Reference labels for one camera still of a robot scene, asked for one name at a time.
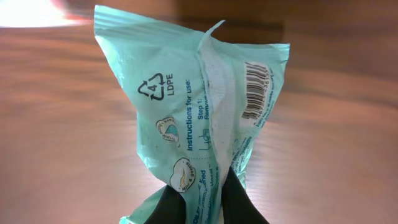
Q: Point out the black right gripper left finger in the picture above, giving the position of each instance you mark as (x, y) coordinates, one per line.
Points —
(171, 209)

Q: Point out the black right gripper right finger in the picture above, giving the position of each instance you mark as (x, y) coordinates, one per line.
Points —
(237, 207)

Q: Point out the teal wet wipes packet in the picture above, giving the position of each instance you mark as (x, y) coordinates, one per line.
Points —
(200, 103)

